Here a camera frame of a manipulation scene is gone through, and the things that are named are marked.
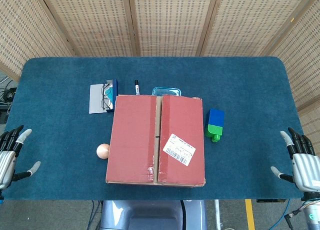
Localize white table leg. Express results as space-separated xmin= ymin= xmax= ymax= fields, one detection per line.
xmin=213 ymin=199 xmax=223 ymax=230

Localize red cardboard box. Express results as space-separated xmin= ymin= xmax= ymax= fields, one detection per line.
xmin=105 ymin=94 xmax=207 ymax=188

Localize blue eyeglasses case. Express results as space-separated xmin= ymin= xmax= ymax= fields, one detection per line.
xmin=105 ymin=78 xmax=119 ymax=113

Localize wooden ball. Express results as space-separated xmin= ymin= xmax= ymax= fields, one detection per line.
xmin=95 ymin=143 xmax=111 ymax=161

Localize blue and green toy block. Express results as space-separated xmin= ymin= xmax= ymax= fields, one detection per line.
xmin=204 ymin=108 xmax=225 ymax=143

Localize black cable bundle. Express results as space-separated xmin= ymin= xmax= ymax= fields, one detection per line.
xmin=0 ymin=76 xmax=18 ymax=115

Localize black cable with plug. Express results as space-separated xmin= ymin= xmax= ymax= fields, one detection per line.
xmin=283 ymin=206 xmax=305 ymax=228

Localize black-capped marker pen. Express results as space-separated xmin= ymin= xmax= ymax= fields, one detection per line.
xmin=133 ymin=79 xmax=142 ymax=96

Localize woven folding screen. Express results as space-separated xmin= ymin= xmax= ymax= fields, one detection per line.
xmin=0 ymin=0 xmax=320 ymax=141

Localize teal plastic tray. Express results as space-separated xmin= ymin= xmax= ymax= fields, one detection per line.
xmin=151 ymin=87 xmax=183 ymax=98

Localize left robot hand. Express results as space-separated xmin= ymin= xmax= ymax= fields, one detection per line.
xmin=0 ymin=125 xmax=42 ymax=190

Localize black-rimmed eyeglasses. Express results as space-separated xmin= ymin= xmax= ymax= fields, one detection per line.
xmin=100 ymin=82 xmax=115 ymax=109

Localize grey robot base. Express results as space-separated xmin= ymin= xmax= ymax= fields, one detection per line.
xmin=99 ymin=199 xmax=209 ymax=230

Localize blue carpet table mat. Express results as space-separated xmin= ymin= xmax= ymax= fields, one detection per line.
xmin=0 ymin=56 xmax=304 ymax=201

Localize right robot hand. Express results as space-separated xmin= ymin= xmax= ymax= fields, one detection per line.
xmin=270 ymin=127 xmax=320 ymax=193

